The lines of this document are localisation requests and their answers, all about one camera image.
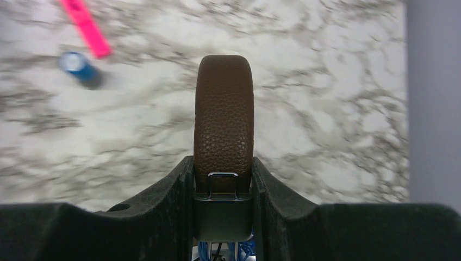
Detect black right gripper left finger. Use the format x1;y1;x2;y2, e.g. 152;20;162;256
1;156;194;260

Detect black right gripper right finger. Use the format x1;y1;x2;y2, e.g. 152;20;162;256
252;158;460;261

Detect blue wired earbuds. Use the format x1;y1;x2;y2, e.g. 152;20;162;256
191;239;257;261

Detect brown over-ear headphones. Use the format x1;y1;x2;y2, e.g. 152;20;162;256
192;55;254;260

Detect blue grey stamp cylinder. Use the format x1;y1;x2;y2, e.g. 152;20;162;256
58;52;103;90

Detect pink highlighter marker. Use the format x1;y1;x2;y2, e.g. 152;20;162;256
59;0;112;59

